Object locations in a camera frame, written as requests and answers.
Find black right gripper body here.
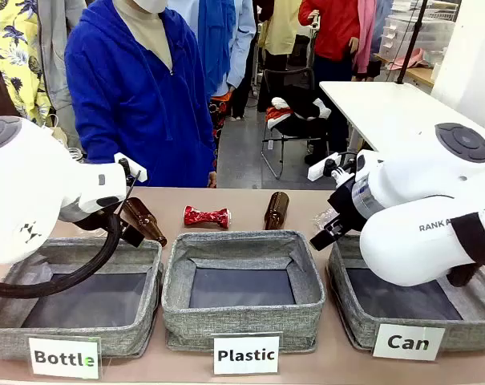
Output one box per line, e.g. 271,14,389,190
325,175,368,242

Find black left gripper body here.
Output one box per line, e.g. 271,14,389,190
59,202,126,234

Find crushed clear plastic bottle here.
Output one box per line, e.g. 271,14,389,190
312,208,339,232

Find brown glass bottle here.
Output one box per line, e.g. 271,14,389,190
263,191,290,231
119,197,168,248

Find crushed red can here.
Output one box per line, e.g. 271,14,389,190
183,205,232,230

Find grey fabric basket can label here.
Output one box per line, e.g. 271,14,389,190
325,233,485,353

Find grey fabric basket bottle label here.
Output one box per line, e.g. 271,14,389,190
0,237,164,361

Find grey fabric basket plastic label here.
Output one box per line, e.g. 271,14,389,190
161,229,326,354

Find white Can label sign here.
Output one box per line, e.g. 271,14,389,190
372,322,447,362

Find white folding table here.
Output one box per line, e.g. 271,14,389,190
318,80,485,190

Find clothes pile red white black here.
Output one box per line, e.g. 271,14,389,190
265,96,332,130

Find person in blue hoodie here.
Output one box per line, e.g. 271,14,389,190
64,0,218,188

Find white Bottle label sign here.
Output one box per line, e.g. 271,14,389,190
27,335,102,380

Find white Plastic label sign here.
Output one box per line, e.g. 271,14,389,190
212,331,282,376

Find black metal chair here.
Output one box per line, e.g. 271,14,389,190
261,67,333,180

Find pink cloth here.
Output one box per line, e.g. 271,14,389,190
387,47,426,71

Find grey jacket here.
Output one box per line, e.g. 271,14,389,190
36,0,87,150

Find pink hanging garment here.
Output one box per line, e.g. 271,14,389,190
353,0,378,75

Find person in red shirt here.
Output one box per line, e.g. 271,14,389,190
297,0,362,166

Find black stand pole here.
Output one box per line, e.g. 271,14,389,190
397,0,430,84

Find person in yellow shirt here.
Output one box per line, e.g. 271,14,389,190
257,0,308,113

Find yellow floral shirt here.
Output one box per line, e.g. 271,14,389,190
0,0,53,126

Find clear plastic storage boxes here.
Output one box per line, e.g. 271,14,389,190
378,14,456,62

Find person in light blue shirt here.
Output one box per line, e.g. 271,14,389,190
165,0,257,172

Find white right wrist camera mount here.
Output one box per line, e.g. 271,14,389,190
307,153,342,181

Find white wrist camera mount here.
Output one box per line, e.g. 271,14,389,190
113,152,148,184
307,153,342,181

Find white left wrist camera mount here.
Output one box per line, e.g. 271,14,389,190
113,152,148,184

